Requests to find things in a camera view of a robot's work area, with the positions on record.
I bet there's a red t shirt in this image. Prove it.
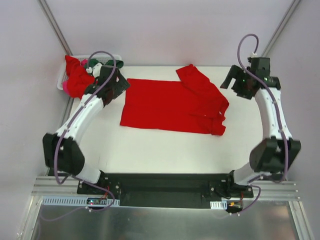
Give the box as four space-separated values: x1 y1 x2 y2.
120 64 230 136
65 55 95 99

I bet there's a white plastic laundry basket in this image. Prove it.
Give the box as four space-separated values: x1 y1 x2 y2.
57 53 112 91

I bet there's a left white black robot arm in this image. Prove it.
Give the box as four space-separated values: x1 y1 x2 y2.
42 65 130 195

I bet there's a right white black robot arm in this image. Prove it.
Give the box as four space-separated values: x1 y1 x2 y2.
213 57 302 199

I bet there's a green t shirt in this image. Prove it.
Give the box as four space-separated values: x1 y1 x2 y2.
84 58 124 69

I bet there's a red t shirt in basket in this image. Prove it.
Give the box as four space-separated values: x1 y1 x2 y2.
65 55 95 99

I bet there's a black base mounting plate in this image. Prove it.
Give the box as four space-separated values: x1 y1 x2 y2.
76 172 254 208

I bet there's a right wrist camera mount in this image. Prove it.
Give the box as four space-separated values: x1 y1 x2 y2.
247 52 259 63

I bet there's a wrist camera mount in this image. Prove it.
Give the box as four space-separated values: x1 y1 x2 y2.
86 62 103 78
247 52 259 63

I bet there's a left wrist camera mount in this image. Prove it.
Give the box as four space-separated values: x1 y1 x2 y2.
86 62 103 78

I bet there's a right white slotted cable duct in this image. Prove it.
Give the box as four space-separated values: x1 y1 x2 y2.
210 200 228 210

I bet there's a white slotted cable duct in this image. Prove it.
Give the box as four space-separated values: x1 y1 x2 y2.
42 196 120 208
210 200 228 210

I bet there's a left white slotted cable duct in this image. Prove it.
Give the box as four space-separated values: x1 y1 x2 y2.
42 196 120 208

